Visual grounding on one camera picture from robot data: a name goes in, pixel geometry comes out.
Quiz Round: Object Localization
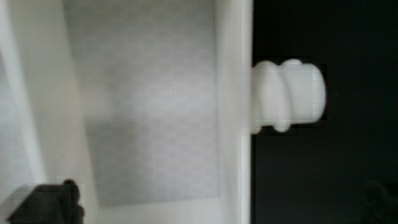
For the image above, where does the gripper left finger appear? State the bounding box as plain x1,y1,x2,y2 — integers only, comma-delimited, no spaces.
6,179,86,224

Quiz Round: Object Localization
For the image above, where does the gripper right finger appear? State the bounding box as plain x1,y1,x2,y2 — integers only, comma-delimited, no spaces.
361,181,398,224

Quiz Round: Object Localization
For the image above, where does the white cabinet body box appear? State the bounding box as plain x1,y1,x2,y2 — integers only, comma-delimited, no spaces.
0,0,326,224

